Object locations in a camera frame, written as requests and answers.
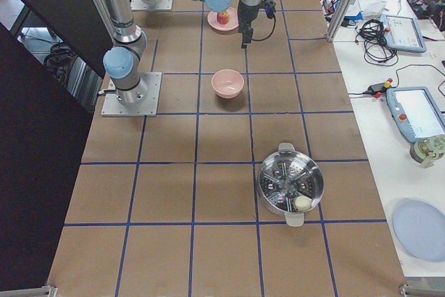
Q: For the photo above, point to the black power adapter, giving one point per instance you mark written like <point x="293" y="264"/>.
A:
<point x="376" y="88"/>

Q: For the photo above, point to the pink plate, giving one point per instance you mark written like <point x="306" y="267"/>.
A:
<point x="232" y="24"/>

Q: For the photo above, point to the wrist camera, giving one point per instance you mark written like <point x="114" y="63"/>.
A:
<point x="269" y="7"/>

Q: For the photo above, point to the steel steamer pot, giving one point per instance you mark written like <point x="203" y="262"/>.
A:
<point x="285" y="175"/>

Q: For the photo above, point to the teach pendant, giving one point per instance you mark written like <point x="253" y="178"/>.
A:
<point x="415" y="113"/>
<point x="402" y="33"/>

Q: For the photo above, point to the light blue plate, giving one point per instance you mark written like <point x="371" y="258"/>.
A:
<point x="419" y="227"/>

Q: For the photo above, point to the near teach pendant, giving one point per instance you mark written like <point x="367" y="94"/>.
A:
<point x="415" y="113"/>

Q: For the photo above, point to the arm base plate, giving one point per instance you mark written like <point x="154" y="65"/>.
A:
<point x="140" y="101"/>
<point x="151" y="5"/>

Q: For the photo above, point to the far teach pendant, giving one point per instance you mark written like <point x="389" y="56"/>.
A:
<point x="402" y="33"/>

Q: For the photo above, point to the red yellow apple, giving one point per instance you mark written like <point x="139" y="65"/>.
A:
<point x="223" y="17"/>

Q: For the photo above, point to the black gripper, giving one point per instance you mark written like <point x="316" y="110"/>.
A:
<point x="247" y="14"/>

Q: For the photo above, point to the glass jar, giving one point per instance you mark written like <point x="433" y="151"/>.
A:
<point x="427" y="150"/>

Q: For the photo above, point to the white bun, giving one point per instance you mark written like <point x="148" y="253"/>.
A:
<point x="302" y="203"/>

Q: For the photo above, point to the pink bowl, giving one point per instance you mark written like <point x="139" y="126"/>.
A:
<point x="227" y="83"/>

